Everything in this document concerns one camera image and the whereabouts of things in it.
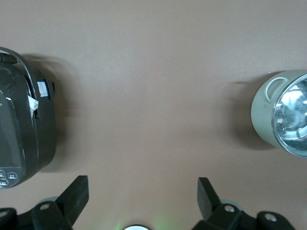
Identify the black electric rice cooker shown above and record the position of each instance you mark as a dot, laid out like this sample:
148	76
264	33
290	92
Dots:
24	119

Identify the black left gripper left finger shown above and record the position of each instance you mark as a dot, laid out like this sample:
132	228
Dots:
72	203

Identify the brown table cover mat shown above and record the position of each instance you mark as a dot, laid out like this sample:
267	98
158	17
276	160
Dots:
153	95

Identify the grey-green cooking pot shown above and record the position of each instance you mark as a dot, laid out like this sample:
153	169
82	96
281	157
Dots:
261	115

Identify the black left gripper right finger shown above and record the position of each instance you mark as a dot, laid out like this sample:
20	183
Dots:
208	203

